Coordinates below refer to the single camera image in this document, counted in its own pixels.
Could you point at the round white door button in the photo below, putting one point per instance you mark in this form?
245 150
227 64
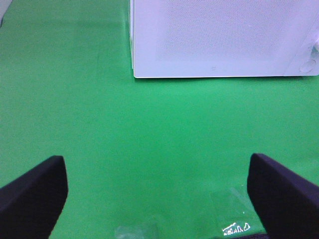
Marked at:
308 66

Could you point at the white microwave oven body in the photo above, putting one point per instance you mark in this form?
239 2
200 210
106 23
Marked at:
304 57

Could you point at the clear tape patch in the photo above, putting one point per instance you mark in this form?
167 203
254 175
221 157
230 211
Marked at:
143 231

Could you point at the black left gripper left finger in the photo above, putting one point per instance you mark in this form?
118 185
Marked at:
31 204

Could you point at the white microwave door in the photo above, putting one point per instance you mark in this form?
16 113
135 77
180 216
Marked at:
211 37

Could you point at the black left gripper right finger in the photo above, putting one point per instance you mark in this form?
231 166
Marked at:
286 203

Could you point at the clear plastic wrap piece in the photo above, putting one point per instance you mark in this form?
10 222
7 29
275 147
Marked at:
233 213

